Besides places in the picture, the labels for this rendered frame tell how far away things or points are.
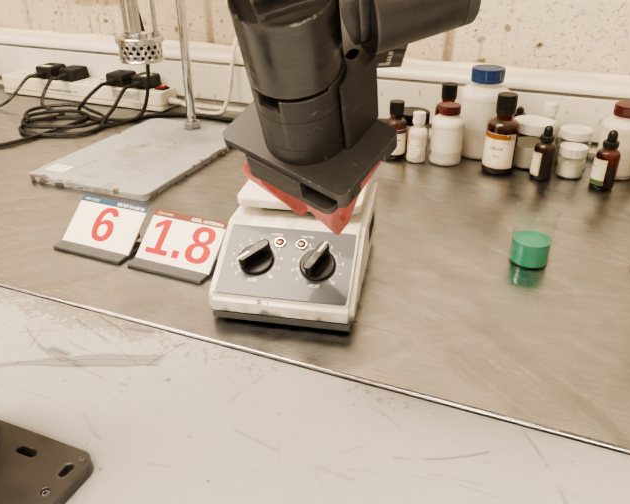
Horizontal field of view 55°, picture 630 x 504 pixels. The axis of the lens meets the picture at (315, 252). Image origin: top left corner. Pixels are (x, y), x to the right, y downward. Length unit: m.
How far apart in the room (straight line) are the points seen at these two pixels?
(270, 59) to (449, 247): 0.40
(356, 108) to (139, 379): 0.27
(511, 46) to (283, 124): 0.73
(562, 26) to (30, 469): 0.90
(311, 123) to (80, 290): 0.34
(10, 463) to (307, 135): 0.28
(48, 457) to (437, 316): 0.33
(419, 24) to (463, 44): 0.72
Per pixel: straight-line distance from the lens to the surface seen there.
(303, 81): 0.33
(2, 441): 0.47
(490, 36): 1.05
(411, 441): 0.44
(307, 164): 0.38
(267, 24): 0.31
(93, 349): 0.54
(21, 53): 1.48
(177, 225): 0.65
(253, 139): 0.40
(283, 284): 0.52
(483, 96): 0.92
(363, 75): 0.36
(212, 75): 1.18
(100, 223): 0.70
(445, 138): 0.89
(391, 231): 0.70
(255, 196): 0.57
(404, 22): 0.33
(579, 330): 0.58
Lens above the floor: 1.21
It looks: 29 degrees down
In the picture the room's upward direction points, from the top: straight up
